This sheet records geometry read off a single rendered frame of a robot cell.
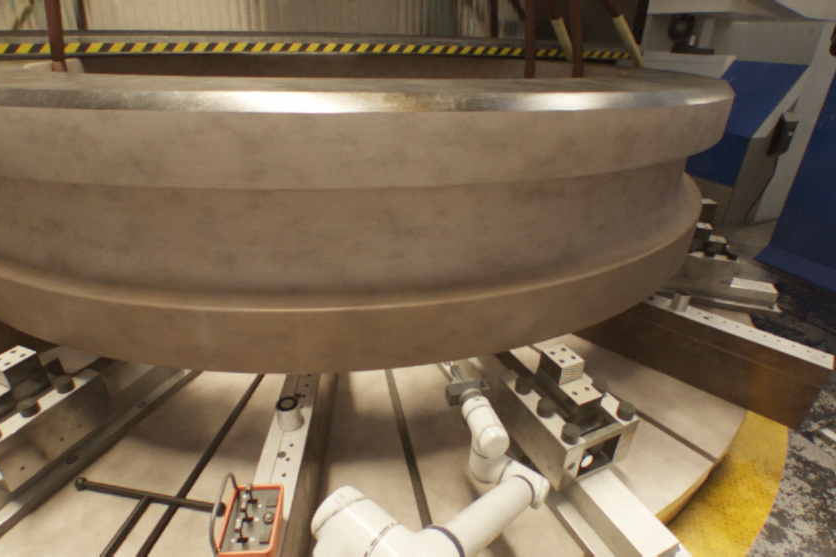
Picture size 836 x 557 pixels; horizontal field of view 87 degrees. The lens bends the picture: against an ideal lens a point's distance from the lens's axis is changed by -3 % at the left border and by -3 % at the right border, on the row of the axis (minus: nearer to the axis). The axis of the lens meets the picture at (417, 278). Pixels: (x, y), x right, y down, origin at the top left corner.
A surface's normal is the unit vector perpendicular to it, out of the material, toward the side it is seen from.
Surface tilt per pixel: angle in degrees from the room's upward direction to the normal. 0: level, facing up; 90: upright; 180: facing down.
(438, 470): 0
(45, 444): 90
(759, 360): 90
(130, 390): 72
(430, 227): 90
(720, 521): 0
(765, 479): 0
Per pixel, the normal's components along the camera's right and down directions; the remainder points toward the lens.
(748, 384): -0.68, 0.32
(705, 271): -0.34, 0.43
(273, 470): 0.02, -0.88
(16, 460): 0.94, 0.18
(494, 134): 0.29, 0.45
